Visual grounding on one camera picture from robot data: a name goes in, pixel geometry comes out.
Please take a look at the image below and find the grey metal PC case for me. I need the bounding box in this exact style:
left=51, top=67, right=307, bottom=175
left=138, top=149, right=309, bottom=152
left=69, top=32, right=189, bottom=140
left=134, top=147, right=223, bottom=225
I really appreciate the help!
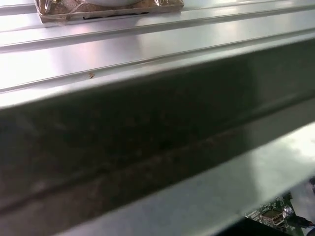
left=0, top=36, right=315, bottom=236

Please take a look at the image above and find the green motherboard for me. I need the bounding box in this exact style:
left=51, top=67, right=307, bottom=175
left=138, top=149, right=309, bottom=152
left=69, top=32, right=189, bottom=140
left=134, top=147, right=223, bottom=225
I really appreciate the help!
left=244, top=190, right=297, bottom=233

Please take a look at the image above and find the silver internal USB port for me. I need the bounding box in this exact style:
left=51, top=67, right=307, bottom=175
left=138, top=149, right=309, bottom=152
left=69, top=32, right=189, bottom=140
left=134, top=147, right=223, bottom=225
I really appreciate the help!
left=261, top=210, right=284, bottom=226

